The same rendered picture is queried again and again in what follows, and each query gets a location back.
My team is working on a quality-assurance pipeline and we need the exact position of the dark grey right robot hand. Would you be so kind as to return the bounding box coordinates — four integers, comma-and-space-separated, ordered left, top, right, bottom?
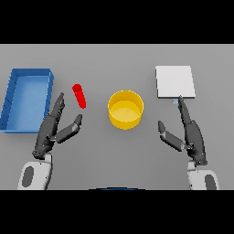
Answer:
157, 95, 208, 167

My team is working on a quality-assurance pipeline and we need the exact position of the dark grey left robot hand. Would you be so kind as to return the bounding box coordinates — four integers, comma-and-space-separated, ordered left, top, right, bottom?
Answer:
31, 91, 83, 160

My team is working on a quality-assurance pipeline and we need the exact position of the red beaker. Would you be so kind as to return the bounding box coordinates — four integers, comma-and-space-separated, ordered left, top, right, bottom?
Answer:
71, 83, 87, 110

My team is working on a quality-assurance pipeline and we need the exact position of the pale square scale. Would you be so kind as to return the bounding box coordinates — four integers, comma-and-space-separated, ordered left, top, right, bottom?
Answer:
154, 65, 197, 104

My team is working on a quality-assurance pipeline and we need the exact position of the yellow bowl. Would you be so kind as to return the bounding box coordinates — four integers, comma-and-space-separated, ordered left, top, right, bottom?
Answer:
107, 90, 144, 131

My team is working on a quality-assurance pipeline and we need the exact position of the blue tray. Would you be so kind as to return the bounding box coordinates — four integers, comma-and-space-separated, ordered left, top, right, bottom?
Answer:
0, 68, 55, 134

